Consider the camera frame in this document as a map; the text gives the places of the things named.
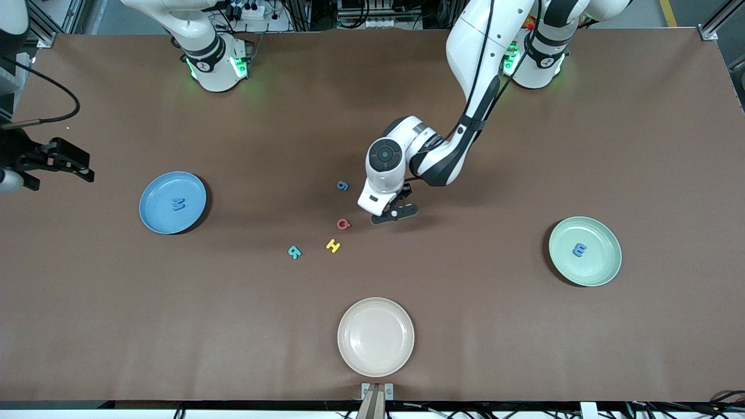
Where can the blue plate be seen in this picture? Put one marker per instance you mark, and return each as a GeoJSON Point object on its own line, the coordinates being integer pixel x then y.
{"type": "Point", "coordinates": [163, 218]}

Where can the beige plate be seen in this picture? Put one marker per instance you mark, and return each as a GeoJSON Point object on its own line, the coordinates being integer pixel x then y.
{"type": "Point", "coordinates": [376, 337]}

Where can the brown table cover sheet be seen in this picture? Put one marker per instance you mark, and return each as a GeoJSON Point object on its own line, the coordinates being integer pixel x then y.
{"type": "Point", "coordinates": [465, 291]}

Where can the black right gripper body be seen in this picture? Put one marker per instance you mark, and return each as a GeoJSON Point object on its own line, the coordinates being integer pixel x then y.
{"type": "Point", "coordinates": [18, 152]}

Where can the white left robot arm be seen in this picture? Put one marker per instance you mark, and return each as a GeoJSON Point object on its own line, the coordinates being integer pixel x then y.
{"type": "Point", "coordinates": [465, 41]}

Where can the red uppercase letter Q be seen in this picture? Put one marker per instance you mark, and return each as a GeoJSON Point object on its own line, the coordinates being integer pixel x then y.
{"type": "Point", "coordinates": [339, 226]}

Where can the aluminium frame profile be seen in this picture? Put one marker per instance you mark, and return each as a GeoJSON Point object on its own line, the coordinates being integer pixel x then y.
{"type": "Point", "coordinates": [43, 38]}
{"type": "Point", "coordinates": [707, 32]}

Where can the blue lowercase letter m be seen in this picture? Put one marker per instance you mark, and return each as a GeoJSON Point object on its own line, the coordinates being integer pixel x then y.
{"type": "Point", "coordinates": [579, 250]}

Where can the teal uppercase letter R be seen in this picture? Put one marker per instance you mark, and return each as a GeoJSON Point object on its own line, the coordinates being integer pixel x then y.
{"type": "Point", "coordinates": [293, 250]}

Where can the yellow uppercase letter H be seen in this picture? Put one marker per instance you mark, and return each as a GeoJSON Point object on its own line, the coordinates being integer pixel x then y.
{"type": "Point", "coordinates": [333, 246]}

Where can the green plate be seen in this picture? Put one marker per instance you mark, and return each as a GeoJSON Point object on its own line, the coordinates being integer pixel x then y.
{"type": "Point", "coordinates": [599, 267]}

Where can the white power strip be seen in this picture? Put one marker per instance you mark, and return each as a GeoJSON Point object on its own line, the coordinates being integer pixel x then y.
{"type": "Point", "coordinates": [250, 10]}

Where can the blue lowercase letter g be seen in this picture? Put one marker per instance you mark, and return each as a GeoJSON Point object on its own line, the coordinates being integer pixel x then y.
{"type": "Point", "coordinates": [339, 186]}

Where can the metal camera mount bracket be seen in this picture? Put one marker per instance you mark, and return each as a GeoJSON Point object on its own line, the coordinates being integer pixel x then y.
{"type": "Point", "coordinates": [377, 401]}

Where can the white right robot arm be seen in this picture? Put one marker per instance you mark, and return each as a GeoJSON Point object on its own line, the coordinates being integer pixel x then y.
{"type": "Point", "coordinates": [212, 64]}

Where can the metal equipment rack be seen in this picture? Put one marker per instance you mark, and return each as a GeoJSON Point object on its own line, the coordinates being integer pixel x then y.
{"type": "Point", "coordinates": [378, 14]}

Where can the blue uppercase letter M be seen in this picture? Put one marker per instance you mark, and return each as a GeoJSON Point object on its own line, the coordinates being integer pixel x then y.
{"type": "Point", "coordinates": [178, 204]}

